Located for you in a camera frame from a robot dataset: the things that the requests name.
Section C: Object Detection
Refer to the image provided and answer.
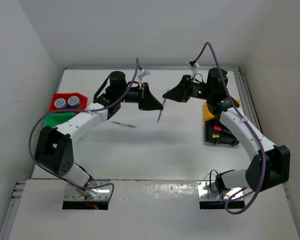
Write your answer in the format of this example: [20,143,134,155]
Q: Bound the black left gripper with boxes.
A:
[117,82,163,111]

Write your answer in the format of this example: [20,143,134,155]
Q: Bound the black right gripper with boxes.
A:
[162,74,213,103]

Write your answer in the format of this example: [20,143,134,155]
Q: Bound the grey purple pen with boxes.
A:
[156,98,167,124]

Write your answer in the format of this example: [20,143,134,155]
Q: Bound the blue white pen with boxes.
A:
[111,121,138,129]

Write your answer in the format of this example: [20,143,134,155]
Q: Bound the pink highlighter marker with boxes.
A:
[213,125,231,134]

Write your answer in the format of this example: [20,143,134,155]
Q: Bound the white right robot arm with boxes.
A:
[163,67,291,193]

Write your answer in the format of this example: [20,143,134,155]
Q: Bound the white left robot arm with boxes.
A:
[34,71,163,190]

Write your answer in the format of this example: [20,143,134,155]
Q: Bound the yellow plastic bin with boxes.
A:
[203,98,233,121]

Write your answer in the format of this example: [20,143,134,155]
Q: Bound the black plastic bin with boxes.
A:
[204,119,240,147]

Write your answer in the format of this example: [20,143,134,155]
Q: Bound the red plastic bin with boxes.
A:
[48,92,88,112]

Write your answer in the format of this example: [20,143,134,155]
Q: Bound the green plastic bin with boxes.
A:
[43,112,77,128]

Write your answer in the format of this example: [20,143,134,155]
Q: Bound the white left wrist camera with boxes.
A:
[137,69,151,82]

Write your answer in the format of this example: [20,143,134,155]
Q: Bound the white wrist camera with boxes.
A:
[137,69,151,82]
[187,59,200,75]

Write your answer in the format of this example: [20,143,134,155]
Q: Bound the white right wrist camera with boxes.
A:
[187,59,200,75]

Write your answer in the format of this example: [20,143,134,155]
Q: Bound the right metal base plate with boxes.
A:
[197,180,243,202]

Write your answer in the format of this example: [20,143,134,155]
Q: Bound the metal base plate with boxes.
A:
[64,180,112,202]
[197,180,243,202]

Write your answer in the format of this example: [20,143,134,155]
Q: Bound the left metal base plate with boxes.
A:
[64,180,112,202]

